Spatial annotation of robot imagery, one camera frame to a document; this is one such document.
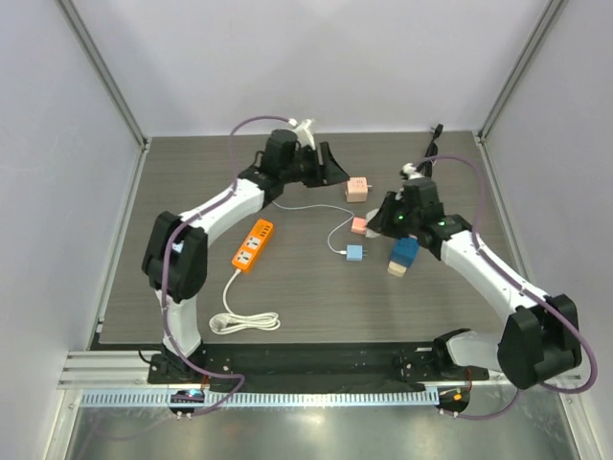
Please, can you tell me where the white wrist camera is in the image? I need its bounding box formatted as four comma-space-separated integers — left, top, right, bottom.
398, 163, 425, 193
287, 118, 316, 150

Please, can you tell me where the blue cube adapter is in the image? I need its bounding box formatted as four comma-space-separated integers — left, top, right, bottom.
390, 237, 420, 268

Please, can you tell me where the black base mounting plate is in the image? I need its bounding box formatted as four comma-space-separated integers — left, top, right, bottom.
148, 342, 489, 384

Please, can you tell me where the beige red power strip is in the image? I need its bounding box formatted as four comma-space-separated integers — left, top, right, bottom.
387, 261, 407, 278

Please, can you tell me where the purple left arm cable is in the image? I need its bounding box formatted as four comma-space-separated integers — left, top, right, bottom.
161, 114, 296, 417

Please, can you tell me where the tan cube socket adapter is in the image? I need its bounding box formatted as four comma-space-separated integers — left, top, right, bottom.
345, 176, 373, 203

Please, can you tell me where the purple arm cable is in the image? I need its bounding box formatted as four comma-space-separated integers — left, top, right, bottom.
420, 153, 599, 422
161, 114, 296, 417

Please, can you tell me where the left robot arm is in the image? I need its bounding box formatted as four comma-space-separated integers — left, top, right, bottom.
142, 128, 350, 383

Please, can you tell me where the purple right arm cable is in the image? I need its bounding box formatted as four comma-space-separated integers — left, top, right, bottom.
420, 153, 599, 422

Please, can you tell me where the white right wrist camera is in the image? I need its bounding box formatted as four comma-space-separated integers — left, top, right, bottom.
398, 163, 425, 193

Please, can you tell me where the white power strip cord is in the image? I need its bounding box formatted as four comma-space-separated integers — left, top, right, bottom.
209, 268, 281, 335

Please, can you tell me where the aluminium frame post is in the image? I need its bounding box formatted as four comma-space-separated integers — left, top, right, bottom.
56, 0, 148, 150
476, 0, 567, 144

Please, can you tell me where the light blue charger plug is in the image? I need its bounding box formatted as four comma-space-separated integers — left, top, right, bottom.
345, 244, 367, 262

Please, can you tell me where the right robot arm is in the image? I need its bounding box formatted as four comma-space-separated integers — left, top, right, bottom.
367, 178, 582, 390

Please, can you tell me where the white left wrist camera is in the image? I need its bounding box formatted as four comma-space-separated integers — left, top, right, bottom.
287, 118, 316, 150

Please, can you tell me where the white slotted cable duct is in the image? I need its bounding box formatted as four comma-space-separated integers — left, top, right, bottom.
80, 387, 440, 409

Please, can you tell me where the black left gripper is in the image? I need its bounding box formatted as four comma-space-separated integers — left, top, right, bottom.
280, 142, 348, 188

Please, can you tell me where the thin white charging cable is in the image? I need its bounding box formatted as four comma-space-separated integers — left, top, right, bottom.
272, 200, 355, 256

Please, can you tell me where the aluminium front rail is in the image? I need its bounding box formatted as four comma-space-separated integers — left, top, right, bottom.
59, 342, 500, 394

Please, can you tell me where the left aluminium frame post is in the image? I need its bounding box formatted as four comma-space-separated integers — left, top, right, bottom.
56, 0, 148, 150

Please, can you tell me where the orange power strip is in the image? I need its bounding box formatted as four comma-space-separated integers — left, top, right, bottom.
232, 218, 275, 273

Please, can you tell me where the black power cord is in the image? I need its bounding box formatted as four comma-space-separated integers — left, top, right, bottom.
423, 123, 444, 167

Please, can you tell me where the right aluminium frame post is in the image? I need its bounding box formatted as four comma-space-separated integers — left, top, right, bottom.
476, 0, 567, 144

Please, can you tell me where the white plug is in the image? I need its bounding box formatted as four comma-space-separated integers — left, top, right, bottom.
365, 208, 381, 239

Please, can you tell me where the pink charger plug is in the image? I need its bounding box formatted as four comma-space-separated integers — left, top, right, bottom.
351, 217, 367, 236

